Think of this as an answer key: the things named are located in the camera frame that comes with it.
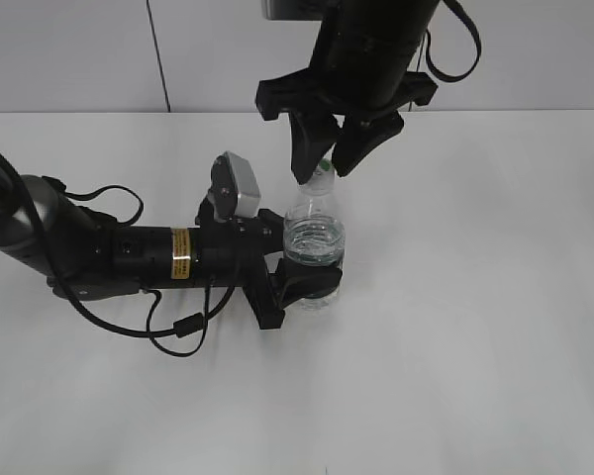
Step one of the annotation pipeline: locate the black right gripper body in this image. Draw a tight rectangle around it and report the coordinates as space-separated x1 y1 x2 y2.
255 66 438 128

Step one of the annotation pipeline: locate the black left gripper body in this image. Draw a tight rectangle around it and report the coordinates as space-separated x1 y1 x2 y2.
193 199 285 331

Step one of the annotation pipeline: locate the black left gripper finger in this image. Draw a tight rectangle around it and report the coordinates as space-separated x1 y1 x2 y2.
275 258 343 309

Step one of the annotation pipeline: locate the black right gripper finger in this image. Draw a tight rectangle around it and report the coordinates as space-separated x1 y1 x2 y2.
332 110 404 177
288 111 340 184

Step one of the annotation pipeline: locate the clear green-label water bottle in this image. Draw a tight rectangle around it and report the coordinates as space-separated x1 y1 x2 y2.
282 158 347 313

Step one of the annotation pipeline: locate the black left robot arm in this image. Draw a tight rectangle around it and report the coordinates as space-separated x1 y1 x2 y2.
0 152 342 330

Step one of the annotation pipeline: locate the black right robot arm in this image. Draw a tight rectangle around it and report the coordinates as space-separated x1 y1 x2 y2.
255 1 438 184

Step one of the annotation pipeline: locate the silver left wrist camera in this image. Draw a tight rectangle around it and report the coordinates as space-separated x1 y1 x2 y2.
207 151 261 221

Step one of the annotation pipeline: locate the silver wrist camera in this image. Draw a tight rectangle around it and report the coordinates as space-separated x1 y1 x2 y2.
207 151 261 221
261 0 327 21

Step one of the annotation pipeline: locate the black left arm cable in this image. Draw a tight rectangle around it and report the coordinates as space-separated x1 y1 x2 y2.
0 152 244 356

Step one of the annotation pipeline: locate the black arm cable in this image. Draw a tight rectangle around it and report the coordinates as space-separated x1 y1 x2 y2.
422 0 482 84
0 152 244 356

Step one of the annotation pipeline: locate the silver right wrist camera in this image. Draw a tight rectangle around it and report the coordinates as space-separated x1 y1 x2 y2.
261 0 327 21

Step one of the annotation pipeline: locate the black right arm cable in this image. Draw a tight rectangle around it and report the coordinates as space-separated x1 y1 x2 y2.
422 0 482 84

